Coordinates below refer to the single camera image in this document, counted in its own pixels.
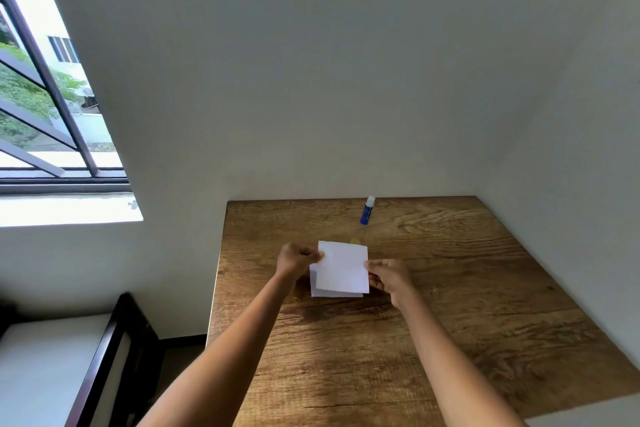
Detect white paper sheet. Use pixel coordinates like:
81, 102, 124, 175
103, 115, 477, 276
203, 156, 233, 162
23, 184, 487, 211
316, 241, 371, 294
309, 263, 364, 299

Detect person's left forearm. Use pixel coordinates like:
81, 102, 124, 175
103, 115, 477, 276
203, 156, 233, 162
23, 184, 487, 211
136, 272, 297, 427

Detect person's right forearm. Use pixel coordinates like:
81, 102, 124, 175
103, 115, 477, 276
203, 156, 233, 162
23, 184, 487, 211
398, 288, 527, 427

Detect dark wooden bed frame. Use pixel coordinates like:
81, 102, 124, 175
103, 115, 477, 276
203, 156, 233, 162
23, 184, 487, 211
64, 292, 162, 427

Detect dark metal window frame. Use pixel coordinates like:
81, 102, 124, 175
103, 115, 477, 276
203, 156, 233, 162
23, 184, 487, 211
0, 0, 132, 195

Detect white mattress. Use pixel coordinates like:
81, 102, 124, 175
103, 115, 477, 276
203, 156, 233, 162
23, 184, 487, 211
0, 313, 114, 427

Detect person's right hand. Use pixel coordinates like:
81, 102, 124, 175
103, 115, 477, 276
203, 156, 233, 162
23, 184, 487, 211
364, 259, 417, 311

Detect person's left hand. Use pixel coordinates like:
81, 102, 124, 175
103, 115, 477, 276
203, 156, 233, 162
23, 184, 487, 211
276, 243, 325, 283

